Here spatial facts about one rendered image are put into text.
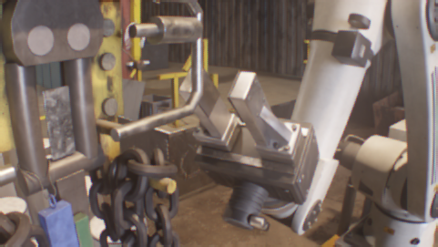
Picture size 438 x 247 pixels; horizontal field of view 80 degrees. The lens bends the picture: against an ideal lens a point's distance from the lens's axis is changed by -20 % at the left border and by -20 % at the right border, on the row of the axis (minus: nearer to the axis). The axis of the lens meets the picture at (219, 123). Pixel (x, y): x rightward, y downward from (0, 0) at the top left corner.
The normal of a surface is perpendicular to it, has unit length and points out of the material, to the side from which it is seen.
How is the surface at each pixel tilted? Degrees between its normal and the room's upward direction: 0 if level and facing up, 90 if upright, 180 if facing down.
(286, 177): 44
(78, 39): 90
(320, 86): 73
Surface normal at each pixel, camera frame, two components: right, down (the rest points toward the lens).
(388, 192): -0.11, 0.33
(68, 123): 0.85, 0.15
